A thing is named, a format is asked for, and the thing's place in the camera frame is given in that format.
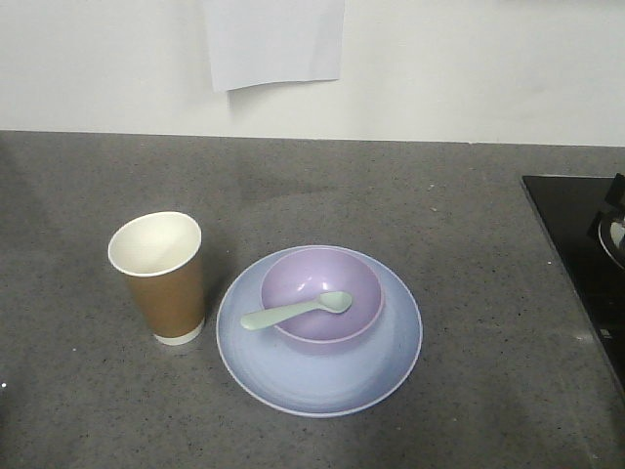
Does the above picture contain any light blue plastic plate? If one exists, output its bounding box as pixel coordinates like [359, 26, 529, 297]
[216, 249, 423, 418]

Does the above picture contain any brown paper cup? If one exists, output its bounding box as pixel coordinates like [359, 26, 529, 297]
[107, 211, 205, 346]

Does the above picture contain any lilac plastic bowl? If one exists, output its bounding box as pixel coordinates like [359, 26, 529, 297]
[257, 245, 386, 353]

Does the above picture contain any black stove pan support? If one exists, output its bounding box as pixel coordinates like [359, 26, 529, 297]
[604, 173, 625, 213]

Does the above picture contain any mint green plastic spoon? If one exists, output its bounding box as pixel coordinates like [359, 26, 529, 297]
[240, 291, 353, 330]

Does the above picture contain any white paper sheet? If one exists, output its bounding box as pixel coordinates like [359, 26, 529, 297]
[204, 0, 345, 92]

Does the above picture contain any steel burner cap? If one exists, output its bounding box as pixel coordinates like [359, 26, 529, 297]
[598, 211, 625, 270]

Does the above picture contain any black gas stove top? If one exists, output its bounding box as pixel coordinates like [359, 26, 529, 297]
[521, 174, 624, 385]

